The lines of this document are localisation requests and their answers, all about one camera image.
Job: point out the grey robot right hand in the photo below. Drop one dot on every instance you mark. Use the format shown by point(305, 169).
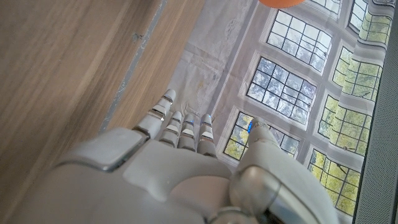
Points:
point(155, 186)

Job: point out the orange mini basketball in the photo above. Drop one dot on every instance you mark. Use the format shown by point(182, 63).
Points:
point(281, 3)

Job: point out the printed window backdrop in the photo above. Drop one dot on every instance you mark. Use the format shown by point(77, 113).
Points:
point(224, 46)

